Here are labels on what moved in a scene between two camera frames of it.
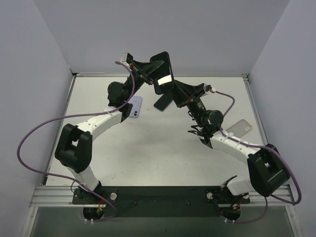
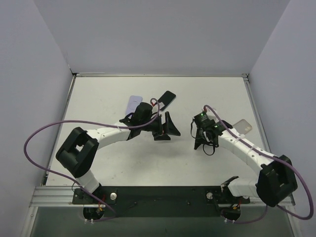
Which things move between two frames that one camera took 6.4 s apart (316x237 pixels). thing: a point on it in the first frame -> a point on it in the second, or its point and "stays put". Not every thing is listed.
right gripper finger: x=180 y=98 -> x=199 y=139
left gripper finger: x=145 y=68 -> x=163 y=137
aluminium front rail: x=63 y=196 stays put
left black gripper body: x=141 y=72 -> x=161 y=127
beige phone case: x=240 y=128 stays put
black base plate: x=162 y=202 stays put
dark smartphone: x=163 y=101 stays put
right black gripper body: x=192 y=95 -> x=201 y=137
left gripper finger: x=160 y=72 -> x=171 y=128
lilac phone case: x=136 y=101 stays put
